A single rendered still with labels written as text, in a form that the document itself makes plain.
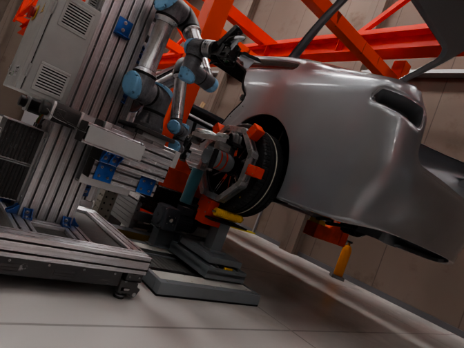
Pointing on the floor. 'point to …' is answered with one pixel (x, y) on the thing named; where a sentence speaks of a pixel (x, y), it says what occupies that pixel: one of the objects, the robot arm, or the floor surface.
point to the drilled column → (105, 203)
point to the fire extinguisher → (342, 262)
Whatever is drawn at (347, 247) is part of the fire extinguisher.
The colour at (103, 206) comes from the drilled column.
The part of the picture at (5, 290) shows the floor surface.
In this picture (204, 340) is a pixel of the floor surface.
